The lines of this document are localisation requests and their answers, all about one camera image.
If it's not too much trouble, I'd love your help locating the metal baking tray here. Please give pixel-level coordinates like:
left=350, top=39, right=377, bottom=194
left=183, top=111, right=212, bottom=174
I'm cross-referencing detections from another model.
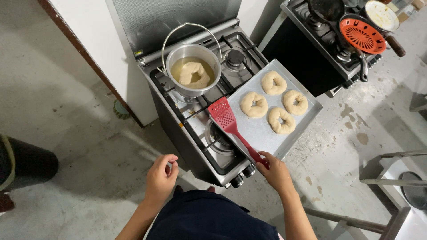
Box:
left=210, top=59, right=324, bottom=160

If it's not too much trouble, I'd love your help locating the white table with black plate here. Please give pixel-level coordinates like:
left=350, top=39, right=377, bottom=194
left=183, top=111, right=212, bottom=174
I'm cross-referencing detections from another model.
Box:
left=360, top=150, right=427, bottom=240

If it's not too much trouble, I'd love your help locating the orange plastic strainer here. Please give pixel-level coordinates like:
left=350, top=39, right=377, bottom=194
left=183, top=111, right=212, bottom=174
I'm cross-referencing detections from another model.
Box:
left=339, top=18, right=387, bottom=55

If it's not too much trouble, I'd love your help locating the dark pan with black handle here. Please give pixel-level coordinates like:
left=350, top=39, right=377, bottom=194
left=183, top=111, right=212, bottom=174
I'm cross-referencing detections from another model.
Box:
left=337, top=30, right=369, bottom=83

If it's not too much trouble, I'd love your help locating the raw dough ring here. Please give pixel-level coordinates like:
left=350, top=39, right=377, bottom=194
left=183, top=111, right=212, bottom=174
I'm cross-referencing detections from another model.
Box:
left=283, top=90, right=309, bottom=116
left=262, top=71, right=288, bottom=96
left=268, top=107, right=296, bottom=135
left=240, top=92, right=269, bottom=118

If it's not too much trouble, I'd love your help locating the black frying pan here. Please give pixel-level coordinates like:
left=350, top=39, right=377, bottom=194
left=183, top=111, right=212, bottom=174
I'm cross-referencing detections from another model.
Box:
left=307, top=0, right=345, bottom=23

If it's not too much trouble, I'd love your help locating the boiling dough ring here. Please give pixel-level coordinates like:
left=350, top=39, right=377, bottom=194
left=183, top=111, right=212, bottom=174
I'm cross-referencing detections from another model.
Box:
left=179, top=62, right=211, bottom=89

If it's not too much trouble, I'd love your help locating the pan with white residue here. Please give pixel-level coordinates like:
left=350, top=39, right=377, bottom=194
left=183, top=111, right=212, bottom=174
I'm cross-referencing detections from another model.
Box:
left=362, top=0, right=407, bottom=58

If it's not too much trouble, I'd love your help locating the person's dark apron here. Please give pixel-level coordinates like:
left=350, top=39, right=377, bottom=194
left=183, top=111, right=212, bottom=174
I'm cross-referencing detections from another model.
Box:
left=146, top=185, right=280, bottom=240

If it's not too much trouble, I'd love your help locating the steel gas stove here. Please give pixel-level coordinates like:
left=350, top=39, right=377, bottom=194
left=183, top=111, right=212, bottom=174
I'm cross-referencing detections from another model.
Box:
left=105, top=0, right=269, bottom=189

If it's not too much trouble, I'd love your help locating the person's right hand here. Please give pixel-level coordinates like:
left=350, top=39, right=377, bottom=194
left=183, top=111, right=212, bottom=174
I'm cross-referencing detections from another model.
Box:
left=256, top=151, right=295, bottom=195

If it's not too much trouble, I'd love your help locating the red slotted spatula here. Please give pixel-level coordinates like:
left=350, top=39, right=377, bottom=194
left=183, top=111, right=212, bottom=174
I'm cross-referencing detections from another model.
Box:
left=207, top=97, right=269, bottom=169

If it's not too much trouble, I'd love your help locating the aluminium pot with handle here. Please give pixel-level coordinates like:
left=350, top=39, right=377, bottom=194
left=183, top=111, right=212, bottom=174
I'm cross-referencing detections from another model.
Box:
left=161, top=22, right=223, bottom=98

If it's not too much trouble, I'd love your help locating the person's left hand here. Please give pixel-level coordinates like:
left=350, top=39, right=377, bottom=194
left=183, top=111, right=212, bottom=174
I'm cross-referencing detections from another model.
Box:
left=145, top=154, right=179, bottom=206

